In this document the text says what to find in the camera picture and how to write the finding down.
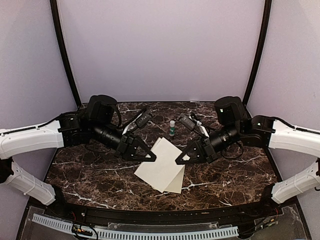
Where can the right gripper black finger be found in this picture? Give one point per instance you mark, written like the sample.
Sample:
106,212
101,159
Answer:
191,150
185,160

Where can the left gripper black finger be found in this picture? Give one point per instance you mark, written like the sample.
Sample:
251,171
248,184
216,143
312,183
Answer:
138,158
141,149

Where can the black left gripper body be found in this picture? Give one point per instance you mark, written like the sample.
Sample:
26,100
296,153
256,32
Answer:
123,148

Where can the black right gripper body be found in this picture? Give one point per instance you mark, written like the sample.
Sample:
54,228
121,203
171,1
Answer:
209,150

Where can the spare white paper sheet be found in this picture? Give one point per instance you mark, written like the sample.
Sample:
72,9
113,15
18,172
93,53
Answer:
160,173

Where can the green white glue stick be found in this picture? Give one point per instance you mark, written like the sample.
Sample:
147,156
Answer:
172,128

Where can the cream paper envelope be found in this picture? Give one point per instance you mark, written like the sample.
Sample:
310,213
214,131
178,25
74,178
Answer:
175,186

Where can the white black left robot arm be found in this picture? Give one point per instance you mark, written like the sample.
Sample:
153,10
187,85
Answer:
99,120

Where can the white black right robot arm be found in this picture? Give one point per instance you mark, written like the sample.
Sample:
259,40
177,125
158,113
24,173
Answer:
262,132

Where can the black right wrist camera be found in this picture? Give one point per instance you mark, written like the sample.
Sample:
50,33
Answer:
186,121

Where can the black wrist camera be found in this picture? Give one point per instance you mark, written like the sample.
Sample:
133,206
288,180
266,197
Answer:
186,121
143,119

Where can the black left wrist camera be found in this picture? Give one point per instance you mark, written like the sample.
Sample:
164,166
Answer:
143,119

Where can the white slotted cable duct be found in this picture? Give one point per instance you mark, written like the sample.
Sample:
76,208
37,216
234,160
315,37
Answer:
117,231

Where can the black front table rail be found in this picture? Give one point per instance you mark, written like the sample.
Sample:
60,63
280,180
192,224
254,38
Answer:
245,213

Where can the black right corner frame post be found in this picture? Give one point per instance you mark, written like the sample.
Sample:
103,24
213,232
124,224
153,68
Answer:
259,51

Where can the black corner frame post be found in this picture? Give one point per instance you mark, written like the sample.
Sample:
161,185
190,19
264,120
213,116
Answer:
259,51
63,51

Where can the black left corner frame post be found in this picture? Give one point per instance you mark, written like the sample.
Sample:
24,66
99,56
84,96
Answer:
63,51

